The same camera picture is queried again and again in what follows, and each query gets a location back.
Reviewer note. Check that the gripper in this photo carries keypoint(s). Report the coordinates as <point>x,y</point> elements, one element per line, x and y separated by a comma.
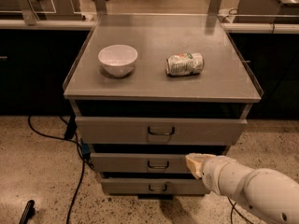
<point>214,174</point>

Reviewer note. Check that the grey top drawer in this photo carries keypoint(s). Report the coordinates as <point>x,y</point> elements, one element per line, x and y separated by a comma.
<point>160,131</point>

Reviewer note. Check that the grey drawer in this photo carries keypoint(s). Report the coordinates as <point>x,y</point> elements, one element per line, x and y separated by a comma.
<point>134,186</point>
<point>145,163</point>
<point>160,131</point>

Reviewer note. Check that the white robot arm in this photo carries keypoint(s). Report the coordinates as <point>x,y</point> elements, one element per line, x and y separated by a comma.
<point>267,194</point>

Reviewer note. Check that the grey metal drawer cabinet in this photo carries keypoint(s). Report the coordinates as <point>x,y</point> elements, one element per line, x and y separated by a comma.
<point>225,89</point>

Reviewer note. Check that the grey bottom drawer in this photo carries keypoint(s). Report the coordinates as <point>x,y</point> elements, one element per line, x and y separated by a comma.
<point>134,186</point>

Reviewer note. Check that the grey middle drawer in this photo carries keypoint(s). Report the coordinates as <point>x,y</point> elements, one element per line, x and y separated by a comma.
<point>145,163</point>

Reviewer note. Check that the crushed green white can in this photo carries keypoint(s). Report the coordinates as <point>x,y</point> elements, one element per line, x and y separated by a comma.
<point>184,64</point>

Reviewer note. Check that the white ceramic bowl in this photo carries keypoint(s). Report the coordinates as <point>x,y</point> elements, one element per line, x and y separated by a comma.
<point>118,60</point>

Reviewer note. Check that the long white counter ledge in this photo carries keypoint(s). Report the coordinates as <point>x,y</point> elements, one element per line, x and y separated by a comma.
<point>240,28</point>

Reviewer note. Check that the grey cabinet background right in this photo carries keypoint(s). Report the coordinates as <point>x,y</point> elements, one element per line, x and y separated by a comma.
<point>268,11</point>

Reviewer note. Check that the black object on floor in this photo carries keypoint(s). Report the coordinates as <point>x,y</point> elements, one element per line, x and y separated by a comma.
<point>28,212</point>

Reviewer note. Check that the grey post right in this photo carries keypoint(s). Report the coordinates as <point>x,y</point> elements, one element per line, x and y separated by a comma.
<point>214,7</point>

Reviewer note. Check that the grey post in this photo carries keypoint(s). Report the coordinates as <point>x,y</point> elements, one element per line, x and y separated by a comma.
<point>27,12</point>
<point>99,0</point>
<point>214,7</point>

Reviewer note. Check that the grey post middle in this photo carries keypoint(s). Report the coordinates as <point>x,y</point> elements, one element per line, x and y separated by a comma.
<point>99,0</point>

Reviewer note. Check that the grey post left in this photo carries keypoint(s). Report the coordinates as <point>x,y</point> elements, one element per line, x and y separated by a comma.
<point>27,12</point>

